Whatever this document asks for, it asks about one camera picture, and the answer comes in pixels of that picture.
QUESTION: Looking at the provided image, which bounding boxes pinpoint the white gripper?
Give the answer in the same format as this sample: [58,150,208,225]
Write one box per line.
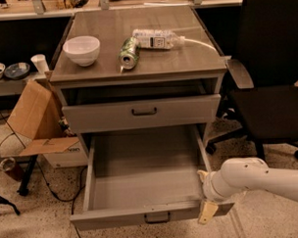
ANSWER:
[197,170,226,225]

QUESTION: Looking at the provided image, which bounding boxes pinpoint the grey drawer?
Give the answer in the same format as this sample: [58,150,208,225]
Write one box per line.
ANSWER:
[63,82,220,133]
[66,122,236,232]

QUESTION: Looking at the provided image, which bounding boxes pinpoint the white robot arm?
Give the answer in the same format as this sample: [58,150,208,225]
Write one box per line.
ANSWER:
[197,158,298,224]

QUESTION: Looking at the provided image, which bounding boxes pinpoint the grey top drawer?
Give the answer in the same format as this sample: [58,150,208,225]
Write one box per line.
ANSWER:
[63,82,220,133]

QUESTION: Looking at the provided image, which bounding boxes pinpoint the grey drawer cabinet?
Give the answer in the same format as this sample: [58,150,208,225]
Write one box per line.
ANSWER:
[50,6,225,148]

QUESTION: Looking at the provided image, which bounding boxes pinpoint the green soda can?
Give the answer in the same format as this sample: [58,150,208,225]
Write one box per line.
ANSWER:
[119,37,140,70]

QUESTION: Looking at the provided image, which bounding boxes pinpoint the clear plastic water bottle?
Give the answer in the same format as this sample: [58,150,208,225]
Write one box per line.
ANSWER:
[132,29,185,50]

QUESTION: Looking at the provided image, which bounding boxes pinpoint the black office chair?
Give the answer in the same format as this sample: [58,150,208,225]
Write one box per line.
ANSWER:
[206,0,298,159]

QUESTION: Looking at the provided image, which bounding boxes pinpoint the black stand leg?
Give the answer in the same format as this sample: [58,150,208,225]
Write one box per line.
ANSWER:
[18,156,37,196]

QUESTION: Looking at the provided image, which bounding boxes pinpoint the open cardboard box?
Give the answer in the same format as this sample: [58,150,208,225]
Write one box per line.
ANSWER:
[8,80,87,168]

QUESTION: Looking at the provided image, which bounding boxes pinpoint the white ceramic bowl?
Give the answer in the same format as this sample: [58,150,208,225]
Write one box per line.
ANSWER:
[62,36,100,67]

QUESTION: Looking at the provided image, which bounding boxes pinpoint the brown cup on floor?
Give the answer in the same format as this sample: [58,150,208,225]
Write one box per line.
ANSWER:
[0,157,25,181]

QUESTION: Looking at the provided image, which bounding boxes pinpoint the black object at left edge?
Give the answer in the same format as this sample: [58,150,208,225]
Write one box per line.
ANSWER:
[0,195,20,214]

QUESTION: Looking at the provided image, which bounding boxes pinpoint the white paper cup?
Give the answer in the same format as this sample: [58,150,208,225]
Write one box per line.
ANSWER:
[31,54,49,73]

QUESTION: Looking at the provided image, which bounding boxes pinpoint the low grey side shelf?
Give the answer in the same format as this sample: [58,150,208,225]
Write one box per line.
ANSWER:
[0,71,51,97]

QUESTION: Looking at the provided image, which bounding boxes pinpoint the black floor cable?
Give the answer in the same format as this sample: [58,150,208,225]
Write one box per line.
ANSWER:
[0,108,92,238]

